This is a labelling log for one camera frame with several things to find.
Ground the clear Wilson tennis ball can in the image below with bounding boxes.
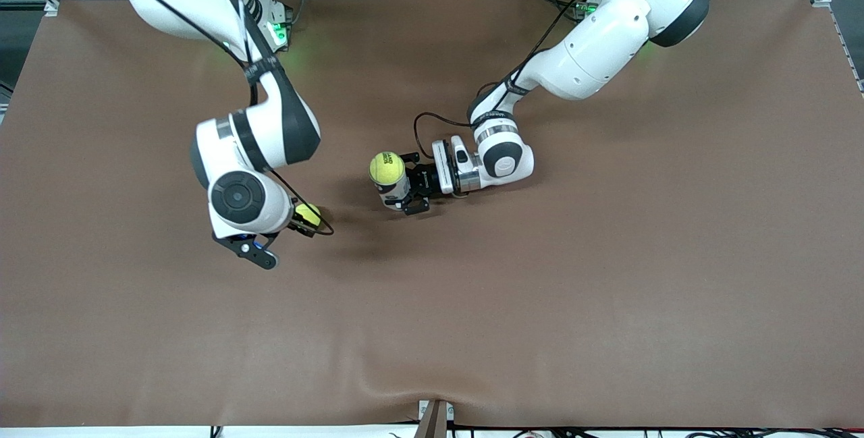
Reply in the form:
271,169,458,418
375,178,412,211

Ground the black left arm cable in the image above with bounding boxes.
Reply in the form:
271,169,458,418
413,0,595,162

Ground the yellow tennis ball large print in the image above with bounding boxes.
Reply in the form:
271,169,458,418
369,150,406,186

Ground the wooden camera mount post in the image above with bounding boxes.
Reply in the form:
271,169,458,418
413,399,454,438

